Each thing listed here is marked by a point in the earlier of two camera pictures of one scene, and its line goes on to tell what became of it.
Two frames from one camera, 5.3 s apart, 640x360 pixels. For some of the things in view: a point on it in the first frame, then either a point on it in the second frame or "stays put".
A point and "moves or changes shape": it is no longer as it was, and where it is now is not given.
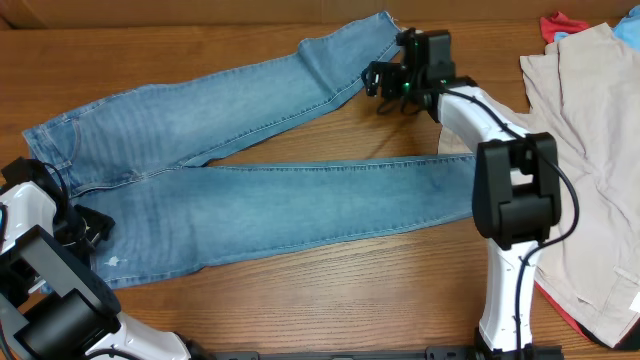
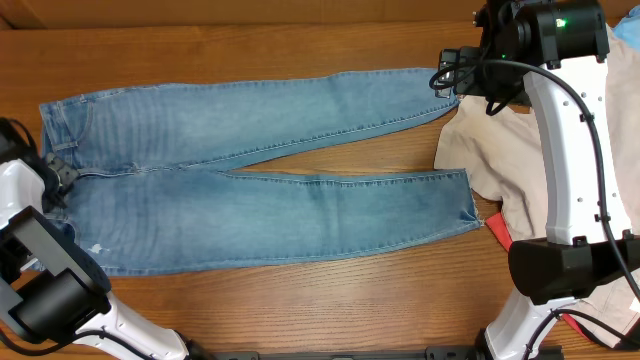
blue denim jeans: [127, 151] moves or changes shape
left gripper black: [97, 226] -> [64, 176]
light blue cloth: [628, 29] stays put
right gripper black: [387, 75] -> [464, 63]
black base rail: [389, 353] stays put
